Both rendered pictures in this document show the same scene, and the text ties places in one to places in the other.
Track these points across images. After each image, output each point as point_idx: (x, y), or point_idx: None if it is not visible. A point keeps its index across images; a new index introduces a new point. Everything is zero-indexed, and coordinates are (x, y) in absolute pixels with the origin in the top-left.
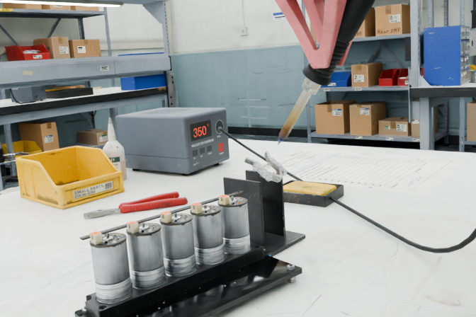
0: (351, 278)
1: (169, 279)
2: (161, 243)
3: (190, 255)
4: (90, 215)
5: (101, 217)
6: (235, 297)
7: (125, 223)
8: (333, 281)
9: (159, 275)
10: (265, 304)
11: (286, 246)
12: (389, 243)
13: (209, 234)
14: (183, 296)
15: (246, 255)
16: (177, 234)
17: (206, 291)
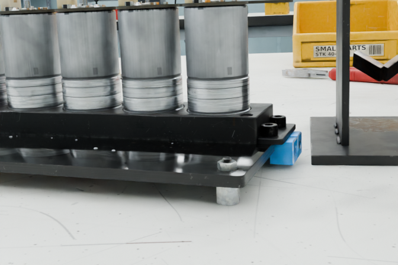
0: (330, 255)
1: (51, 109)
2: (37, 40)
3: (82, 78)
4: (288, 72)
5: (301, 78)
6: (49, 162)
7: (302, 87)
8: (283, 239)
9: (23, 92)
10: (96, 205)
11: (387, 160)
12: None
13: (125, 49)
14: (40, 139)
15: (202, 119)
16: (60, 30)
17: (63, 145)
